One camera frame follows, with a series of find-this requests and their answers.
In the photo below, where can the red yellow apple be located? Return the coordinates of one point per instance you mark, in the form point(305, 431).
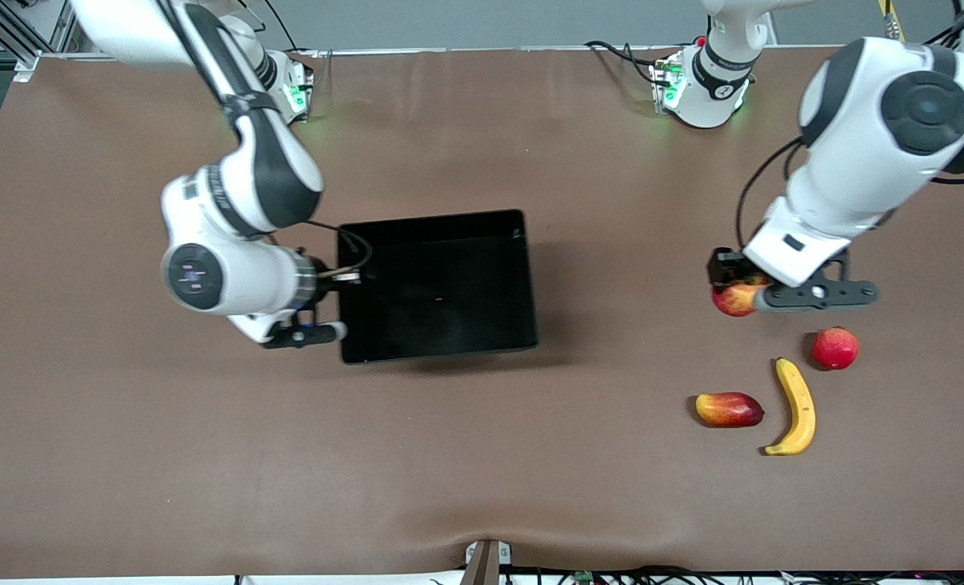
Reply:
point(733, 302)

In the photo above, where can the red yellow mango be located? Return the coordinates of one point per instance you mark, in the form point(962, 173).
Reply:
point(729, 409)

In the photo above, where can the grey metal bracket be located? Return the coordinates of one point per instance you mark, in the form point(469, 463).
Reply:
point(486, 561)

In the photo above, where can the yellow banana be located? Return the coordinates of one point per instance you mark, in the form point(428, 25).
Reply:
point(800, 406)

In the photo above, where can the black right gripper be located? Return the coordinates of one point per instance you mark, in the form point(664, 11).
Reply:
point(325, 286)

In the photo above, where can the aluminium frame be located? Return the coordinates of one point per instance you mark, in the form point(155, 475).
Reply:
point(23, 61)

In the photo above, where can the round red fruit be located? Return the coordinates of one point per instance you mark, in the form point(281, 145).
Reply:
point(835, 348)

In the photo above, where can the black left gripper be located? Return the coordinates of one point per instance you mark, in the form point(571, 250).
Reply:
point(726, 266)

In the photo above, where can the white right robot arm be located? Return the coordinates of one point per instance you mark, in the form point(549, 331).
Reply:
point(230, 276)

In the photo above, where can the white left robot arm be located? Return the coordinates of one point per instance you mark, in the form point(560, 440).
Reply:
point(871, 138)

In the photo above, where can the black plastic box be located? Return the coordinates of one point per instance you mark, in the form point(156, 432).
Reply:
point(441, 292)

